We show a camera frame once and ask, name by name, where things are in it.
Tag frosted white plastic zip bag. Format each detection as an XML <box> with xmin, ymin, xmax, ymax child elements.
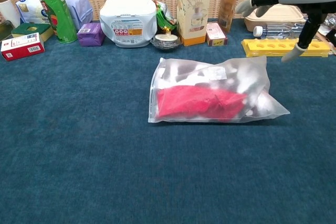
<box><xmin>148</xmin><ymin>56</ymin><xmax>291</xmax><ymax>124</ymax></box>

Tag red white brown clothes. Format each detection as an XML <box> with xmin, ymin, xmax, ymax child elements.
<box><xmin>156</xmin><ymin>62</ymin><xmax>271</xmax><ymax>122</ymax></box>

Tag green snack packet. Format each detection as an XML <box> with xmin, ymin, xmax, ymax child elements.
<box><xmin>154</xmin><ymin>0</ymin><xmax>178</xmax><ymax>34</ymax></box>

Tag beige lidded lunch box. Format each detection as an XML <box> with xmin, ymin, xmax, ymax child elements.
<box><xmin>244</xmin><ymin>4</ymin><xmax>308</xmax><ymax>33</ymax></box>

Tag marker blister pack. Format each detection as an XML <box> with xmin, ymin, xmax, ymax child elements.
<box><xmin>324</xmin><ymin>13</ymin><xmax>336</xmax><ymax>42</ymax></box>

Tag clear water bottle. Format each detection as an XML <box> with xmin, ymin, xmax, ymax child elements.
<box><xmin>253</xmin><ymin>22</ymin><xmax>307</xmax><ymax>40</ymax></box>

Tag yellow egg tray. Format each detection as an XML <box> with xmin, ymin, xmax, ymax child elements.
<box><xmin>241</xmin><ymin>38</ymin><xmax>331</xmax><ymax>58</ymax></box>

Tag brown spout pouch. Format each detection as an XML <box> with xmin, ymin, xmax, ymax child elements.
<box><xmin>218</xmin><ymin>0</ymin><xmax>249</xmax><ymax>33</ymax></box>

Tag small pink box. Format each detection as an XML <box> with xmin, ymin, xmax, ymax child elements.
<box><xmin>205</xmin><ymin>22</ymin><xmax>228</xmax><ymax>47</ymax></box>

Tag beige orange diffuser box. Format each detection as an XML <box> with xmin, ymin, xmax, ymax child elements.
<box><xmin>176</xmin><ymin>0</ymin><xmax>214</xmax><ymax>47</ymax></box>

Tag white lidded plastic container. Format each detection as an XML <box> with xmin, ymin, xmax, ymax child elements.
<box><xmin>99</xmin><ymin>0</ymin><xmax>158</xmax><ymax>48</ymax></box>

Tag small purple box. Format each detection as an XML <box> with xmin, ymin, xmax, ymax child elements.
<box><xmin>77</xmin><ymin>22</ymin><xmax>106</xmax><ymax>47</ymax></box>

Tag lavender tissue pack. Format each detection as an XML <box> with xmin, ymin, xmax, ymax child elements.
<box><xmin>62</xmin><ymin>0</ymin><xmax>94</xmax><ymax>32</ymax></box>

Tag green chips can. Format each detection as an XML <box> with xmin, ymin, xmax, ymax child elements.
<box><xmin>27</xmin><ymin>0</ymin><xmax>78</xmax><ymax>44</ymax></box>

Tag blue carpet table cover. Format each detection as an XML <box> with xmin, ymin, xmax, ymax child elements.
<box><xmin>0</xmin><ymin>18</ymin><xmax>336</xmax><ymax>224</ymax></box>

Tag white blue tissue pack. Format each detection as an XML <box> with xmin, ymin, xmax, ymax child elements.
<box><xmin>15</xmin><ymin>0</ymin><xmax>50</xmax><ymax>25</ymax></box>

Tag dark green yellow box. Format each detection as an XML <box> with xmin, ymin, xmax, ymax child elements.
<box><xmin>11</xmin><ymin>22</ymin><xmax>55</xmax><ymax>42</ymax></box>

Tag red white carton box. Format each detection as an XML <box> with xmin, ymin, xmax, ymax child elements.
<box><xmin>1</xmin><ymin>32</ymin><xmax>46</xmax><ymax>61</ymax></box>

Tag white paper roll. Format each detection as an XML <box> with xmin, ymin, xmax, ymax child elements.
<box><xmin>0</xmin><ymin>0</ymin><xmax>21</xmax><ymax>28</ymax></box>

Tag dark tin box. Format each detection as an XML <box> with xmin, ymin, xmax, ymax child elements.
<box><xmin>0</xmin><ymin>20</ymin><xmax>15</xmax><ymax>41</ymax></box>

